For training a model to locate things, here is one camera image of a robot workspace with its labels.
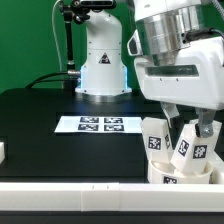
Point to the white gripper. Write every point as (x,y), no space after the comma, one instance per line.
(196,80)

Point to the white round stool seat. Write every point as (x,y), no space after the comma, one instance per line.
(160,173)

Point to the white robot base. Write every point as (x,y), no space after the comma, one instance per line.
(103,75)

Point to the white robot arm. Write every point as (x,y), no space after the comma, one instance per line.
(167,26)

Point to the white marker sheet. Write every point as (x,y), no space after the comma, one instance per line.
(98,124)

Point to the white block at left edge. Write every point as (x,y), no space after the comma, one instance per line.
(2,152)

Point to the white L-shaped obstacle wall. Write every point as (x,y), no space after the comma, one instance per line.
(115,197)

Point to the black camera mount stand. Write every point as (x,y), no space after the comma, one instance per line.
(75,15)

